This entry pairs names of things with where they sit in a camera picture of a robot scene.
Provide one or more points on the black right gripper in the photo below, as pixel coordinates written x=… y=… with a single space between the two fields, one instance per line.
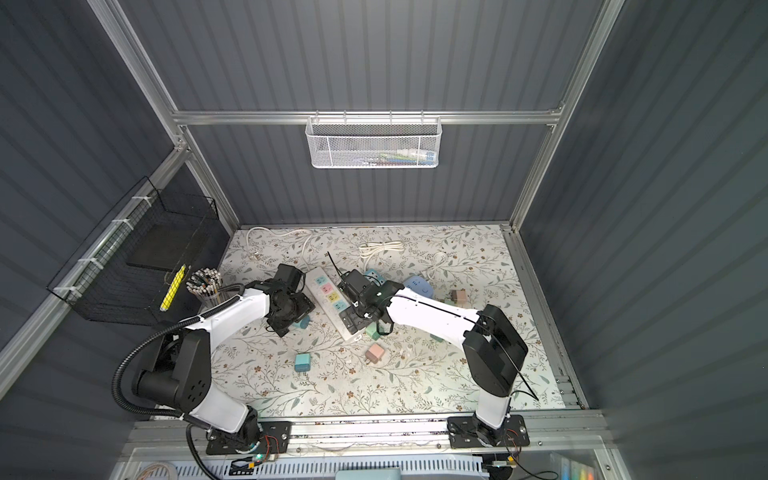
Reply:
x=351 y=319

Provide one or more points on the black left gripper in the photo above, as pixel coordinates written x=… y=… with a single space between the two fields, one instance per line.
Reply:
x=304 y=305

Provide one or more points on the green plug cube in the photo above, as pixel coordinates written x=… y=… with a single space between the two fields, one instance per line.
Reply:
x=372 y=331

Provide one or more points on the white multicolour power strip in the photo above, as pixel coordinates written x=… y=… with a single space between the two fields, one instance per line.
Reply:
x=333 y=303

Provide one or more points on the teal plug cube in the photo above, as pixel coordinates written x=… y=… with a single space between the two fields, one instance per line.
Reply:
x=302 y=362

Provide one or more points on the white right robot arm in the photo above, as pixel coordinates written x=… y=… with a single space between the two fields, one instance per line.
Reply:
x=494 y=350

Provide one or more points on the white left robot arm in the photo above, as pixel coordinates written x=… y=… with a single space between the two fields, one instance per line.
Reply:
x=170 y=372

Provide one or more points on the brown pink plug cube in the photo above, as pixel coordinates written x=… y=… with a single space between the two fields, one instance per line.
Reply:
x=459 y=297

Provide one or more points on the teal power strip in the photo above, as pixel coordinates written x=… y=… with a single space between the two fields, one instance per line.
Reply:
x=374 y=276

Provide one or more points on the blue square power socket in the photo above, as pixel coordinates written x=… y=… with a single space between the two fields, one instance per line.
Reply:
x=419 y=285

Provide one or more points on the clear cup of pencils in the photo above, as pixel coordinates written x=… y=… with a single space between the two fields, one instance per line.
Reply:
x=206 y=285

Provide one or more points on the black wire mesh basket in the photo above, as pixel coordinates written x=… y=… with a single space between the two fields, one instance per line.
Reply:
x=124 y=275

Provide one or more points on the white wire mesh basket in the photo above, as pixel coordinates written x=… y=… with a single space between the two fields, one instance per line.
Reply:
x=381 y=145

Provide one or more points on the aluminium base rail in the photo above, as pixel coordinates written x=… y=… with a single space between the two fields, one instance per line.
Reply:
x=388 y=434

